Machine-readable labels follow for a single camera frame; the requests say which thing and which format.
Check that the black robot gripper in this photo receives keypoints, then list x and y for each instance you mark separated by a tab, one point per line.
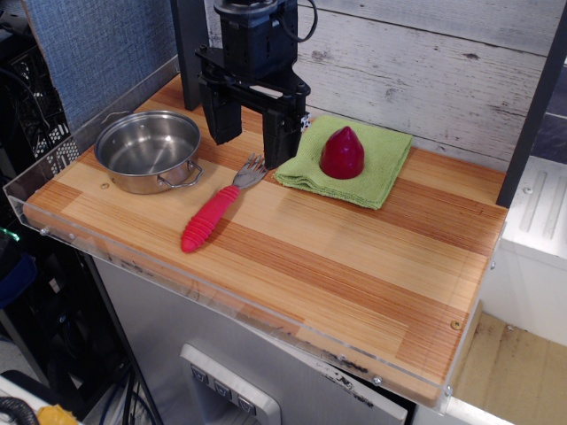
280	96

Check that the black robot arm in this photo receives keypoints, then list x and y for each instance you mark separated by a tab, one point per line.
254	69

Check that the red toy strawberry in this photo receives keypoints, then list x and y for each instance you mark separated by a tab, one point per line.
343	155

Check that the stainless steel pot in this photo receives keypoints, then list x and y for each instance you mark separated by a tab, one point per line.
150	152

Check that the dark vertical post right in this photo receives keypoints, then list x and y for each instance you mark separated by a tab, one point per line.
539	104

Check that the green folded cloth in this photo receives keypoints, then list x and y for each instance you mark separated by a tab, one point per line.
385	153

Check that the dark vertical post left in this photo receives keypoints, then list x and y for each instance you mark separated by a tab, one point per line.
191	31

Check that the white toy sink counter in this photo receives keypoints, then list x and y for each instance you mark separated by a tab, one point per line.
525	284

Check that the dark vertical post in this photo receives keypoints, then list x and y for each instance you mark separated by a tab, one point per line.
191	31
539	104

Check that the clear acrylic table guard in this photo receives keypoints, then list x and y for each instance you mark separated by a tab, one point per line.
384	294

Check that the black plastic crate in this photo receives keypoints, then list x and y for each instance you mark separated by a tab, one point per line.
33	120

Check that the fork with red handle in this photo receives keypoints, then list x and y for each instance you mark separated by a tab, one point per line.
204	222

